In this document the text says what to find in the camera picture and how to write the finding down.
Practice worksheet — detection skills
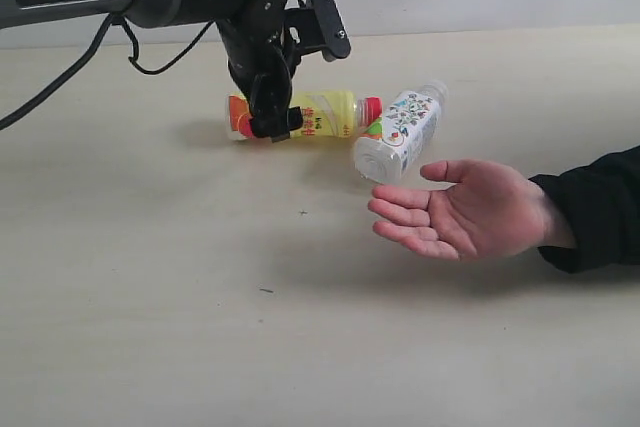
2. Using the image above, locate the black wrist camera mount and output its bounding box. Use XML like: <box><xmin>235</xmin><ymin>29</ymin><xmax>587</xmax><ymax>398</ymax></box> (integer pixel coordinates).
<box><xmin>284</xmin><ymin>0</ymin><xmax>351</xmax><ymax>65</ymax></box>

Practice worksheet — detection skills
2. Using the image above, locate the yellow juice bottle red cap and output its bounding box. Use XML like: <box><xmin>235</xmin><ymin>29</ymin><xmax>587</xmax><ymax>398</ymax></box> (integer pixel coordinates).
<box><xmin>225</xmin><ymin>90</ymin><xmax>383</xmax><ymax>141</ymax></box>

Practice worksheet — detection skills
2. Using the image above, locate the white patterned label clear bottle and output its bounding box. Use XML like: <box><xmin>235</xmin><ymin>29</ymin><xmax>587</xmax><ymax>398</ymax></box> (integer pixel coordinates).
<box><xmin>353</xmin><ymin>80</ymin><xmax>448</xmax><ymax>184</ymax></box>

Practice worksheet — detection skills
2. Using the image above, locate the person's open bare hand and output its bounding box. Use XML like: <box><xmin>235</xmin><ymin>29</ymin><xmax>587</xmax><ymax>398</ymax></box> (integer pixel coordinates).
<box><xmin>368</xmin><ymin>159</ymin><xmax>576</xmax><ymax>261</ymax></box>

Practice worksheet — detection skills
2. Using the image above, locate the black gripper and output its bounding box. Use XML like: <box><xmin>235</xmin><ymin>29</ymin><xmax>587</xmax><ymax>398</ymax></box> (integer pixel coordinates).
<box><xmin>249</xmin><ymin>43</ymin><xmax>303</xmax><ymax>142</ymax></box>

